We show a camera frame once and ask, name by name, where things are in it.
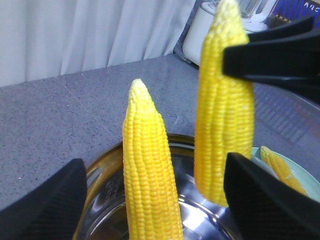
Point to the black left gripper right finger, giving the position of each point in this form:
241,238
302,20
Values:
264,208

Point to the yellow corn cob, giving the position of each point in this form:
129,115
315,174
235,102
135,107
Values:
281,168
225,120
151,197

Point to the pale green electric cooking pot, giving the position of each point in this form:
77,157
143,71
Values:
104,215

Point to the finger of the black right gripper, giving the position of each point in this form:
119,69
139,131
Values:
291,63
297,31

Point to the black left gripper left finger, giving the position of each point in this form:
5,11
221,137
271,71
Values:
52,210

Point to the grey curtain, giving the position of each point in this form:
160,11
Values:
48,38

